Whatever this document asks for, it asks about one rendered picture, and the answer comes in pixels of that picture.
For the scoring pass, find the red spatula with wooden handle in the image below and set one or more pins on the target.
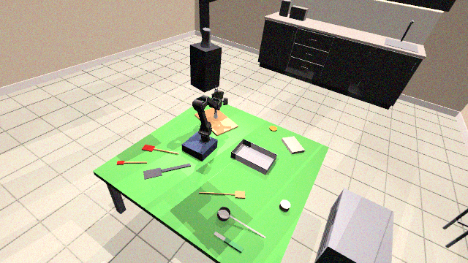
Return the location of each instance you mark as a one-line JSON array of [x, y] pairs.
[[151, 148]]

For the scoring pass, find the short white cylinder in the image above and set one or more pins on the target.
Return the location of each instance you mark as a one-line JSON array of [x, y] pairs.
[[284, 205]]

